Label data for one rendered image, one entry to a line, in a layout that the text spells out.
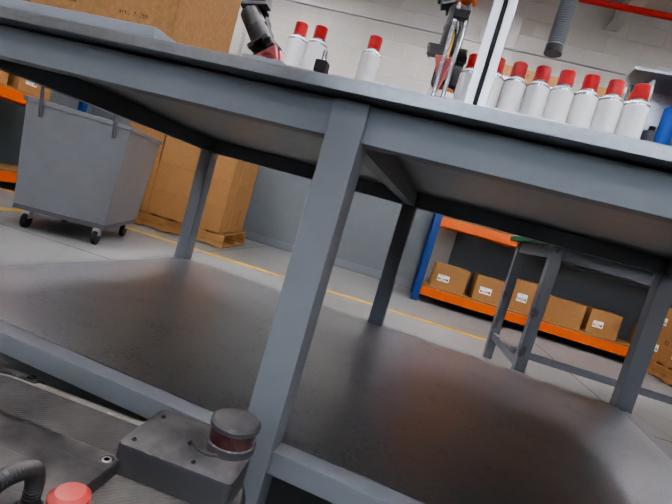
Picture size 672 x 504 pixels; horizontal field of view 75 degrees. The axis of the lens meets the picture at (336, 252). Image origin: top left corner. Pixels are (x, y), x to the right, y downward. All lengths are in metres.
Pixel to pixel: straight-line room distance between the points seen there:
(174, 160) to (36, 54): 3.50
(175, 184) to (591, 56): 4.74
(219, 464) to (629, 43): 6.10
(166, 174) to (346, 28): 2.89
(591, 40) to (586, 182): 5.52
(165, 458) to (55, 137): 2.78
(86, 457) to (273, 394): 0.28
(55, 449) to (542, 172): 0.74
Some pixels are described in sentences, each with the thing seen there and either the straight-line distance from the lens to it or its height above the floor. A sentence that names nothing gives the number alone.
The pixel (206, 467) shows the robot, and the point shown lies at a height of 0.28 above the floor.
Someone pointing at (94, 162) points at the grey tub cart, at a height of 0.52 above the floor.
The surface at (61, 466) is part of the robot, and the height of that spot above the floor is 0.26.
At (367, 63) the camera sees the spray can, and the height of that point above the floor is 1.01.
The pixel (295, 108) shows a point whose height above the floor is 0.78.
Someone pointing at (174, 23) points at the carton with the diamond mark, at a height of 0.89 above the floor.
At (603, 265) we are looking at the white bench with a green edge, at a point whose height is 0.74.
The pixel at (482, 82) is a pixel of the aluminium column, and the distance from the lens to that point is 1.01.
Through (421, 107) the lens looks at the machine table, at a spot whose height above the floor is 0.81.
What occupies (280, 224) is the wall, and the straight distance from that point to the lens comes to 5.66.
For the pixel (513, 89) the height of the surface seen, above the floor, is 1.02.
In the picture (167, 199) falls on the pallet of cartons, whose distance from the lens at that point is 4.54.
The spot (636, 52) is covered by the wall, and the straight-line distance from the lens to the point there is 6.33.
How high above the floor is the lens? 0.63
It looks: 5 degrees down
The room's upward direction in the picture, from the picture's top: 16 degrees clockwise
